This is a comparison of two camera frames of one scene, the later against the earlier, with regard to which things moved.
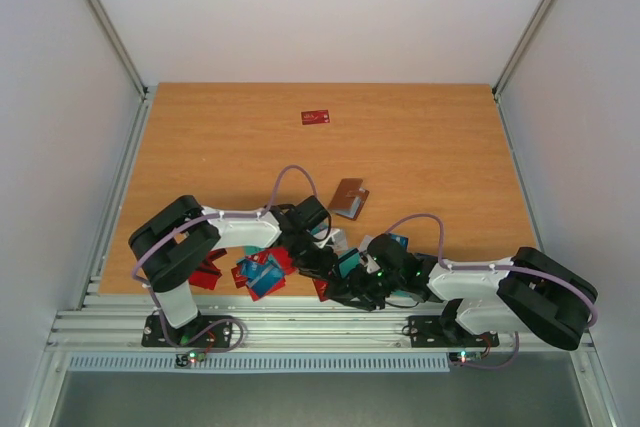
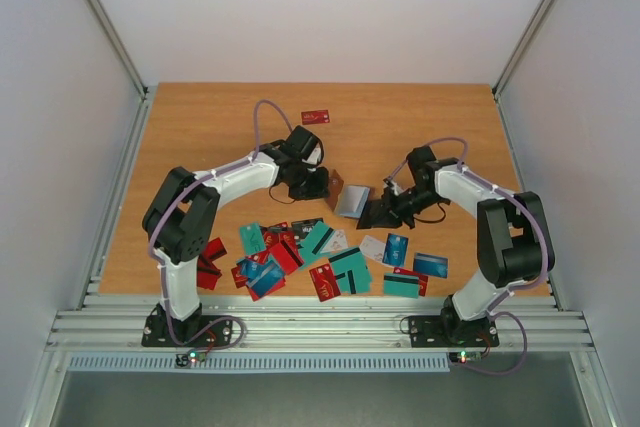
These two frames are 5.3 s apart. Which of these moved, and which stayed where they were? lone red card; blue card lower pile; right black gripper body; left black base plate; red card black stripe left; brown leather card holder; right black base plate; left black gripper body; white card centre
Moved: brown leather card holder; left black gripper body; right black gripper body
Stayed: left black base plate; lone red card; white card centre; red card black stripe left; blue card lower pile; right black base plate
